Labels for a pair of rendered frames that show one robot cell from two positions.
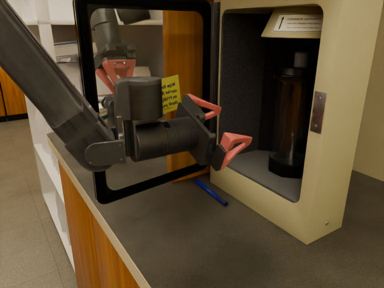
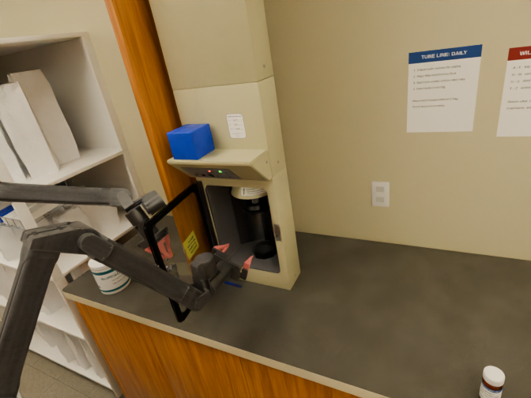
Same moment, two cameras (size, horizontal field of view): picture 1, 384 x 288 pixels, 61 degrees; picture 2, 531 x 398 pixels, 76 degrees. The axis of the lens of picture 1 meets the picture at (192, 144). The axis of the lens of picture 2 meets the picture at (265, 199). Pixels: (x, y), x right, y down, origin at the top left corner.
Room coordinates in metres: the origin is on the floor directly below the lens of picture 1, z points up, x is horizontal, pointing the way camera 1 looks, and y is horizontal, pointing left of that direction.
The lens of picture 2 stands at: (-0.37, 0.26, 1.83)
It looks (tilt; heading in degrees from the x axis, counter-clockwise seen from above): 26 degrees down; 333
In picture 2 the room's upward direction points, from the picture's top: 10 degrees counter-clockwise
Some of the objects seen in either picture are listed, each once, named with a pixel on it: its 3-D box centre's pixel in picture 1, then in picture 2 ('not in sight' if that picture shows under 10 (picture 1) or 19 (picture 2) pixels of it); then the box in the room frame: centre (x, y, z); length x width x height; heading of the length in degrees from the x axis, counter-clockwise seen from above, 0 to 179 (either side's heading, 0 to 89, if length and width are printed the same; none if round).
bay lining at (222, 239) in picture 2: (298, 94); (257, 213); (0.72, -0.24, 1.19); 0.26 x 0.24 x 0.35; 33
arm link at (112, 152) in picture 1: (123, 117); (199, 279); (0.47, 0.10, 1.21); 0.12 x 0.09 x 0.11; 107
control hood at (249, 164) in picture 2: not in sight; (219, 169); (0.62, -0.09, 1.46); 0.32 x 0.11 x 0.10; 33
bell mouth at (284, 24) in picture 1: (307, 22); (253, 182); (0.69, -0.23, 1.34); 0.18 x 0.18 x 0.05
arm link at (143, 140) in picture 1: (146, 138); (211, 282); (0.48, 0.07, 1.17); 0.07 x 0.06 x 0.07; 122
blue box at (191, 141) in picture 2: not in sight; (191, 141); (0.69, -0.04, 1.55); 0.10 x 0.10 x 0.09; 33
